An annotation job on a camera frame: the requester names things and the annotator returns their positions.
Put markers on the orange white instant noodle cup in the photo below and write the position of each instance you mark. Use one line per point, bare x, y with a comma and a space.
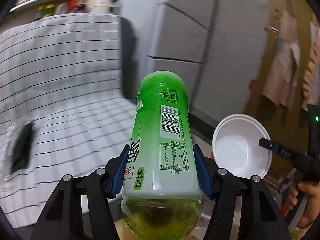
235, 146

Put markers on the green tea bottle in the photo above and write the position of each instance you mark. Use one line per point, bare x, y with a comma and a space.
161, 192

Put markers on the pink hanging apron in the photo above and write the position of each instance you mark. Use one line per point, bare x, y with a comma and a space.
282, 79

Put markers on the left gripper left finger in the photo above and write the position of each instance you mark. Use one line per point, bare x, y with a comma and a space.
61, 217

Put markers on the white checkered cloth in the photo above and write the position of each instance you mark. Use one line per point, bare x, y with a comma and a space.
26, 55

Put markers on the clear plastic packaging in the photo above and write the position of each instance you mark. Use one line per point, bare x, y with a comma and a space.
17, 153

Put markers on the white rice cooker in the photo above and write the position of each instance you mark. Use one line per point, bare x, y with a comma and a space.
103, 6

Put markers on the grey refrigerator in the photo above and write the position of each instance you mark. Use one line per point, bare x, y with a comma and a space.
215, 46

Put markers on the person's right hand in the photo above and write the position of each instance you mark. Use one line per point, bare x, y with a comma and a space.
312, 208

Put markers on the grey office chair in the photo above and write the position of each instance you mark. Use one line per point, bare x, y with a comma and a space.
128, 60

